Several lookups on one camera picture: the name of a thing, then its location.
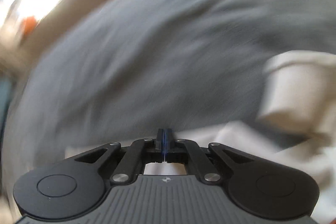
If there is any orange bag on windowsill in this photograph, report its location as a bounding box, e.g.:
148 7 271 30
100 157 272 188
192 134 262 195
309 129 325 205
19 16 38 39

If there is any teal pillow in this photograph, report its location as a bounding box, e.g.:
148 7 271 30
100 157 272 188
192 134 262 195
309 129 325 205
0 76 13 135

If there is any grey bed blanket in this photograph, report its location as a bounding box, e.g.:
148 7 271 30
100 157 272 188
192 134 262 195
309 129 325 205
2 0 335 219

